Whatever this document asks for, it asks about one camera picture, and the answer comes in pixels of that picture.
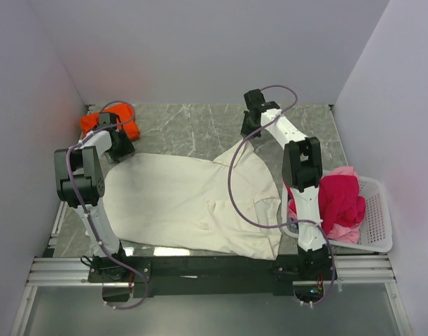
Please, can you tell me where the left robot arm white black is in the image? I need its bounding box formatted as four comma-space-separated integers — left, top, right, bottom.
54, 112, 135, 281

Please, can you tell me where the light pink t shirt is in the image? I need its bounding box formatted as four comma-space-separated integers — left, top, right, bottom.
287, 166, 361, 245

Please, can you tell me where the white plastic laundry basket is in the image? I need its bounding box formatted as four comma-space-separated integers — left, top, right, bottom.
282, 169, 393, 253

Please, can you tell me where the folded orange t shirt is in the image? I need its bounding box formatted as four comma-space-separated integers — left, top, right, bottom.
79, 103, 140, 141

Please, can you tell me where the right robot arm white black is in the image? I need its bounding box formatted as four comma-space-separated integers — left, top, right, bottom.
238, 89, 333, 279

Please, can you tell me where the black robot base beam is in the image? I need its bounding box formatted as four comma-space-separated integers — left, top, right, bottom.
88, 255, 337, 298

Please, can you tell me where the cream white t shirt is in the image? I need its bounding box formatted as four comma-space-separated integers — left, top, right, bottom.
104, 143, 282, 260

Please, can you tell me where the aluminium frame rail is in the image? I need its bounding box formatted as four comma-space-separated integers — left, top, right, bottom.
26, 258, 90, 287

